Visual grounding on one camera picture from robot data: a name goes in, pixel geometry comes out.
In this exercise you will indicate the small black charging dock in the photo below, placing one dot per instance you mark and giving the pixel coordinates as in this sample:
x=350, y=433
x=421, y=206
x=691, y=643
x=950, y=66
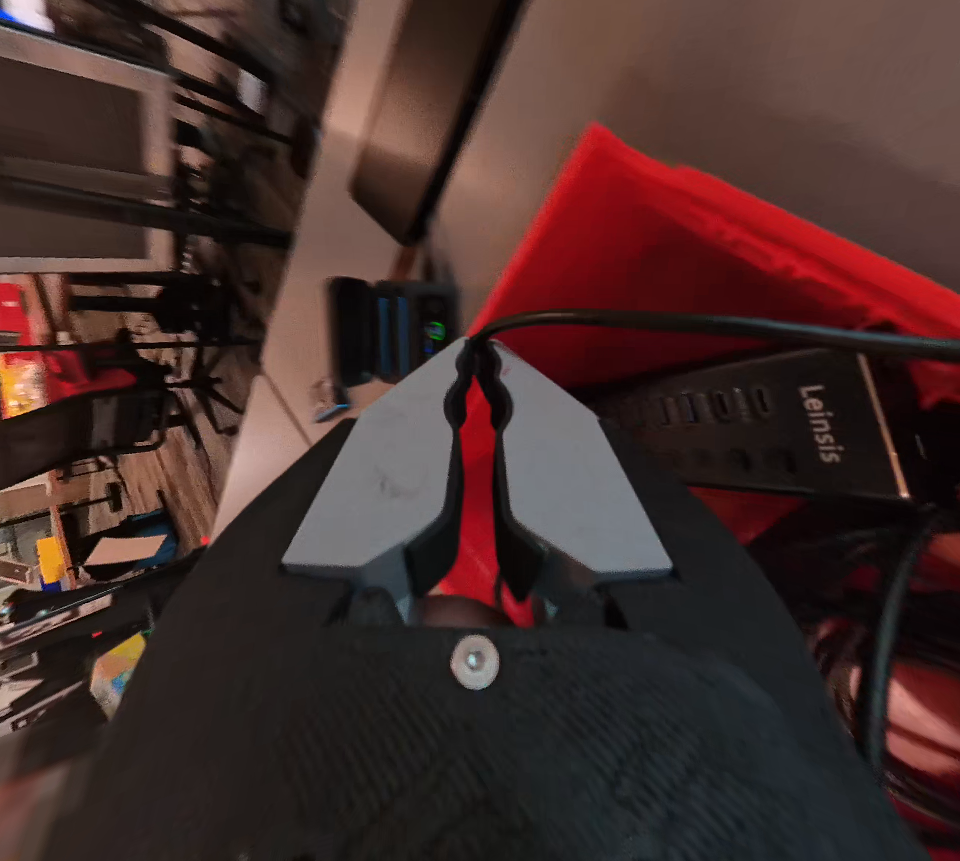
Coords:
x=360, y=328

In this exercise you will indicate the dark flat panel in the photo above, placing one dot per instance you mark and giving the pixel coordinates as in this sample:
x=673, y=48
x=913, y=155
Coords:
x=435, y=51

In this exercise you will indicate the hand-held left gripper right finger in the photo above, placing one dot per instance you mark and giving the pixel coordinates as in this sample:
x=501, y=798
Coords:
x=577, y=493

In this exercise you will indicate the red fabric bin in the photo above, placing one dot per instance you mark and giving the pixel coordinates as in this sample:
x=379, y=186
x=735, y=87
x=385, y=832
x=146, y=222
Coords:
x=660, y=253

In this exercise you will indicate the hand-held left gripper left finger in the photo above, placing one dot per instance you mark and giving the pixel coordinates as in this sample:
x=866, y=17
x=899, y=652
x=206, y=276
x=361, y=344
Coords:
x=375, y=486

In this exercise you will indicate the wide black multi-port hub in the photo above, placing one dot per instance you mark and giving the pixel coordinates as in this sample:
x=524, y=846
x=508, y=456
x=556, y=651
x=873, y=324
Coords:
x=750, y=441

